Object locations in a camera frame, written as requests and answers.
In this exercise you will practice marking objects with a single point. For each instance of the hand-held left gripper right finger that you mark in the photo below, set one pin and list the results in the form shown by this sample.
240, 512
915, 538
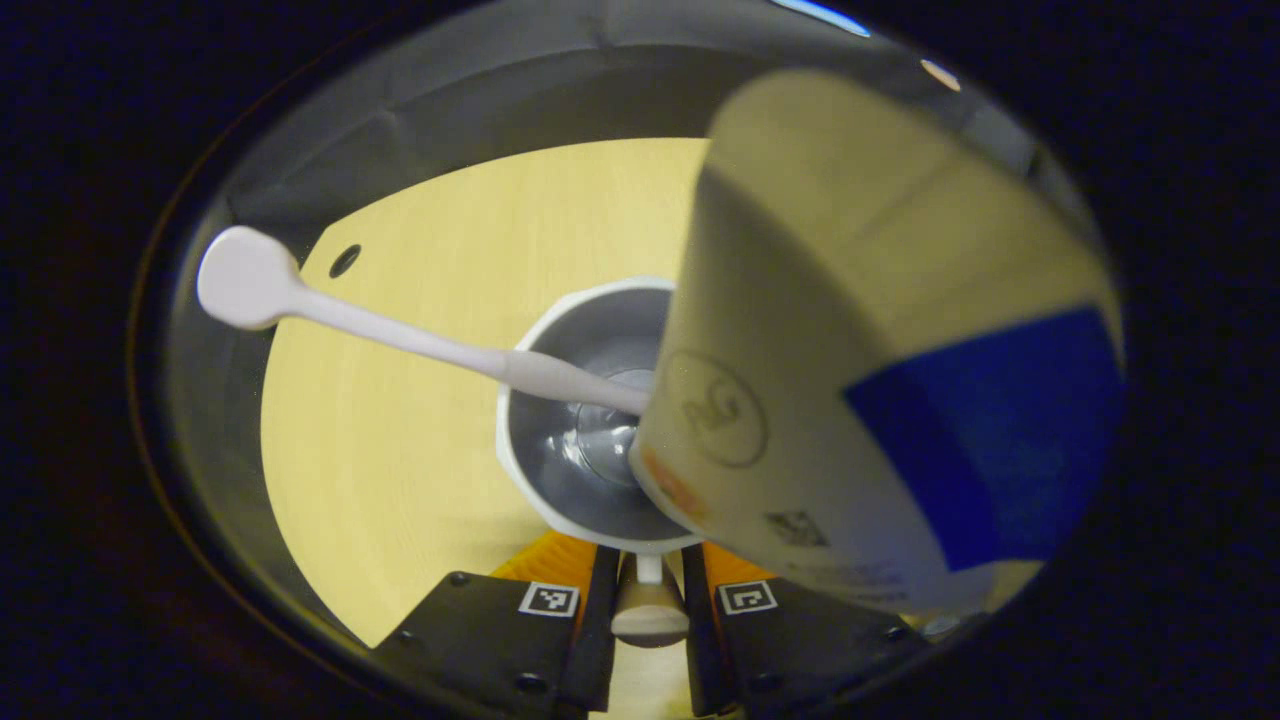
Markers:
700, 650

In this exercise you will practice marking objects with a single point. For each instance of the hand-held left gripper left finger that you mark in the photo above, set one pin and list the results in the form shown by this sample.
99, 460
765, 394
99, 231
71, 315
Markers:
598, 640

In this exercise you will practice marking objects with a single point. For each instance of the white toothpaste tube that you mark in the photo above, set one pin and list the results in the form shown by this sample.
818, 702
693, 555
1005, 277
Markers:
850, 250

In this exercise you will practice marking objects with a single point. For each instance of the white toothbrush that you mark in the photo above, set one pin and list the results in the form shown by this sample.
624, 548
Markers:
250, 280

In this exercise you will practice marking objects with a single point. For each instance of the small ceiling light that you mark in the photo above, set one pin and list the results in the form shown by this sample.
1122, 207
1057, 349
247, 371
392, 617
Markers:
940, 75

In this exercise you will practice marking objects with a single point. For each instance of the long ceiling light panel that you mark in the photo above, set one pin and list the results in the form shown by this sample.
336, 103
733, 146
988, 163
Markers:
820, 15

